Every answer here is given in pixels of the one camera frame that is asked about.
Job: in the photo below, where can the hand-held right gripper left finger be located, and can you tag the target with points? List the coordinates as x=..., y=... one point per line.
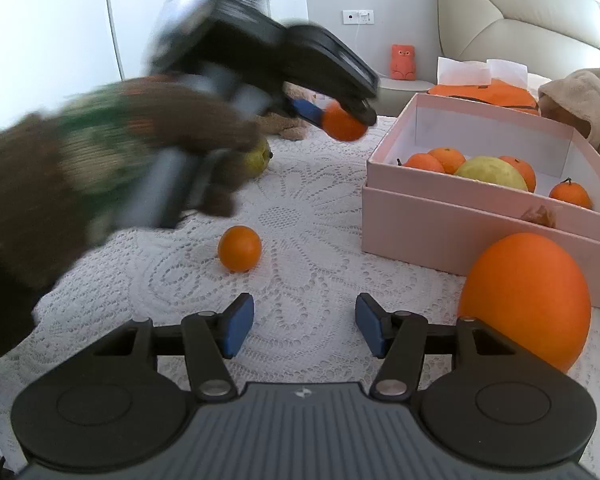
x=240, y=327

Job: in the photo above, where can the beige plush toy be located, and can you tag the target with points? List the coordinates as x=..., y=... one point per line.
x=287, y=130

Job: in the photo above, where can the pink cardboard box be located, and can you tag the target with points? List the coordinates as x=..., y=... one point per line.
x=415, y=180

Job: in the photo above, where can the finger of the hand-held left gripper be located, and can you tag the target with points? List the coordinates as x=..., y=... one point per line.
x=365, y=111
x=306, y=110

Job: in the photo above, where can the orange pouch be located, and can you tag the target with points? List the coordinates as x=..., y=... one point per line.
x=485, y=94

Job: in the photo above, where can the person's left forearm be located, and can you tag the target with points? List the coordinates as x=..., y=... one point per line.
x=30, y=200

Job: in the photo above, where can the white lace cloth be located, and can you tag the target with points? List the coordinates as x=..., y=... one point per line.
x=305, y=200

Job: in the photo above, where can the yellow-green lemon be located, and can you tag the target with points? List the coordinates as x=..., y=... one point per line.
x=490, y=174
x=257, y=160

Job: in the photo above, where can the person's left hand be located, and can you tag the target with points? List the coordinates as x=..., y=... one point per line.
x=205, y=120

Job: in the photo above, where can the large orange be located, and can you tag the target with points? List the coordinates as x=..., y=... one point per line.
x=525, y=295

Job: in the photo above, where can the pink cardboard box lid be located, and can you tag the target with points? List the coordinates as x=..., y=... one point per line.
x=410, y=232

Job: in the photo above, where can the white wall socket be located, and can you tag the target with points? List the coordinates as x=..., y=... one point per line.
x=357, y=17

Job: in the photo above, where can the beige blanket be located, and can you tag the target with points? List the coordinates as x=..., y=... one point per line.
x=585, y=100

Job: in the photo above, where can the cream leather sofa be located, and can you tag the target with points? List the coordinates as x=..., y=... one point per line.
x=520, y=5

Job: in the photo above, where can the white tissue paper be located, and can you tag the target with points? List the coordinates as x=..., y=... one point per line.
x=467, y=69

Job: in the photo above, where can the orange bear figure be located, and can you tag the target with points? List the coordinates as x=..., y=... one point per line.
x=403, y=62

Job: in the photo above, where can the white round side table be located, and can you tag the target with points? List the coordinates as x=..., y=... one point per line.
x=400, y=91

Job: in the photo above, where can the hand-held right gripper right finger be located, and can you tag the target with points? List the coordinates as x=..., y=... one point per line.
x=367, y=327

